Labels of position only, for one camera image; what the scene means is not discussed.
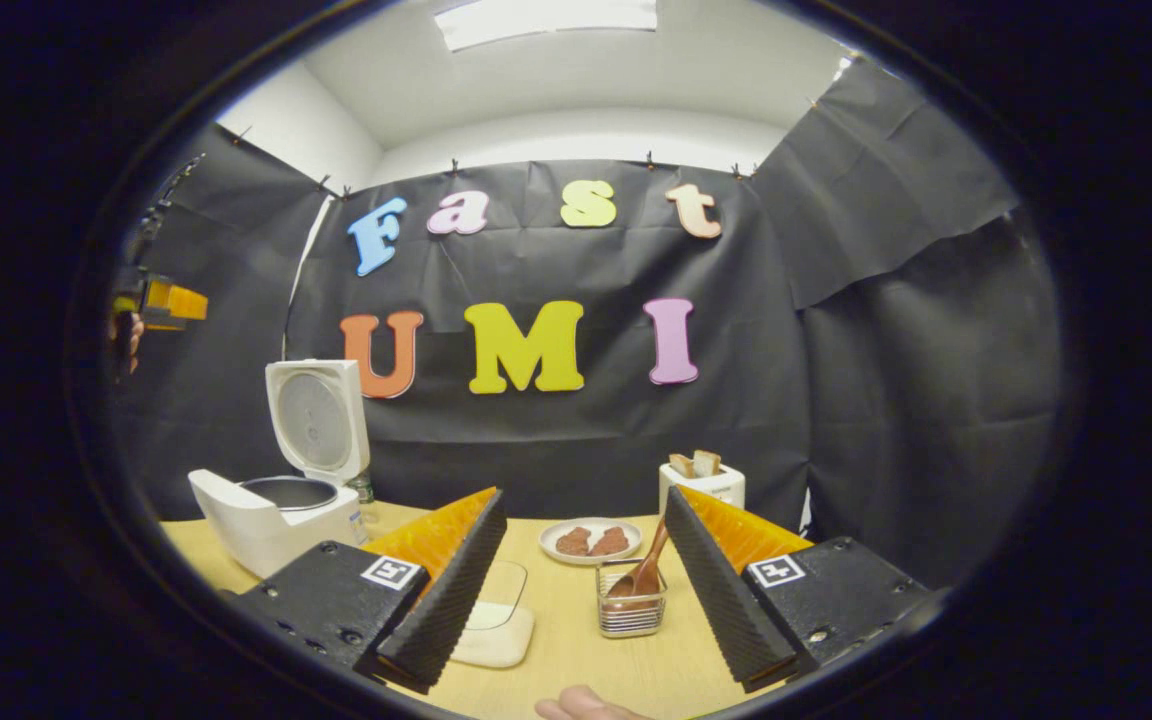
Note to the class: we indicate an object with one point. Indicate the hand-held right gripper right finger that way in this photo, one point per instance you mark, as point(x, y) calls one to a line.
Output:
point(726, 600)

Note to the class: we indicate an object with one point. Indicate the small ceiling light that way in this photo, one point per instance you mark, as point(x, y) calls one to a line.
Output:
point(844, 68)

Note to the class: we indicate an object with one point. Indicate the black backdrop cloth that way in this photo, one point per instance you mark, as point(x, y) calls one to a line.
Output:
point(886, 350)

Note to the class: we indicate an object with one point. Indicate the clear container of rice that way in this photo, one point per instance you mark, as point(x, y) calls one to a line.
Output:
point(496, 640)

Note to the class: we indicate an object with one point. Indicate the white rice cooker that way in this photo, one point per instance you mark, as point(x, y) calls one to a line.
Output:
point(276, 530)

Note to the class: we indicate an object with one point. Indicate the white toaster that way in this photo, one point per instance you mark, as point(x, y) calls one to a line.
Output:
point(711, 490)

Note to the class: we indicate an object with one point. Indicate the large ceiling light panel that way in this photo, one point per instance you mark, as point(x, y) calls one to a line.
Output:
point(546, 22)

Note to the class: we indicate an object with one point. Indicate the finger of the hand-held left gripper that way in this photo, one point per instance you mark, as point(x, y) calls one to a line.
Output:
point(181, 303)

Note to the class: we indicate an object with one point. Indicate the clear plastic water bottle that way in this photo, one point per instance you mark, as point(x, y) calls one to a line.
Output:
point(366, 495)

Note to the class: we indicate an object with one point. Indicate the toasted bread slice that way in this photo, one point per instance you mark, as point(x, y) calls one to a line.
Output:
point(707, 462)
point(682, 465)

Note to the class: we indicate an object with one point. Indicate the brown wooden spoon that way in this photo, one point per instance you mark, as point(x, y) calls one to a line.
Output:
point(646, 570)

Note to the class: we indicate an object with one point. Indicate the brown meat piece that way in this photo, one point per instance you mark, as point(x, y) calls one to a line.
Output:
point(609, 541)
point(573, 542)

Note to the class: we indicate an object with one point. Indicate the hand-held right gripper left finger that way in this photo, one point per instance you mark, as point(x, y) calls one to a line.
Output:
point(446, 600)

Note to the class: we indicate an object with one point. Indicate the white round plate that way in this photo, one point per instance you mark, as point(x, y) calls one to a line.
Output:
point(591, 561)

